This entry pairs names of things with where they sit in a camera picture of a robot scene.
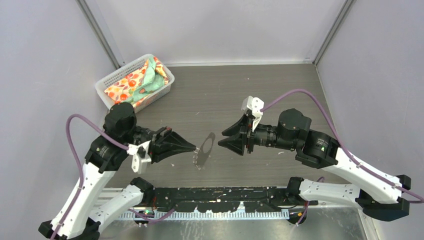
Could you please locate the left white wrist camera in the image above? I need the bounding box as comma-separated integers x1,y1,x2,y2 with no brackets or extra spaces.
126,140,152,175

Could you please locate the white plastic basket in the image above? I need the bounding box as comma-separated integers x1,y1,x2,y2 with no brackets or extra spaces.
95,53,175,114

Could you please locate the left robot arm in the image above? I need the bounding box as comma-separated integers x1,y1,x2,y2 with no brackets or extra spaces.
38,102,196,240

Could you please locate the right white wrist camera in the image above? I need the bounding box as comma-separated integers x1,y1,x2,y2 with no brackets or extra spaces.
241,96,264,132

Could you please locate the colourful patterned cloth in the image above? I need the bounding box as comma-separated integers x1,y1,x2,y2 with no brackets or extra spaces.
104,56,170,110

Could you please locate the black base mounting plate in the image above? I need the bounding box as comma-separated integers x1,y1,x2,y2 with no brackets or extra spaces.
140,186,306,213

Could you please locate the white slotted cable duct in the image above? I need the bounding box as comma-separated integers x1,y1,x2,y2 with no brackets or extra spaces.
117,209,290,221

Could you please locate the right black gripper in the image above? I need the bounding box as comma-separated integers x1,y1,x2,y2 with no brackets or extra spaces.
217,111,298,155

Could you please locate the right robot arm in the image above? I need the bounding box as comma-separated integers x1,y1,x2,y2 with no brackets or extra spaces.
218,108,411,222

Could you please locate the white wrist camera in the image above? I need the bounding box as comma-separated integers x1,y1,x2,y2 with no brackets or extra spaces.
126,140,152,175
241,96,264,132

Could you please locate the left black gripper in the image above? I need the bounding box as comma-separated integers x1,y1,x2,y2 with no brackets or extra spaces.
124,124,197,163

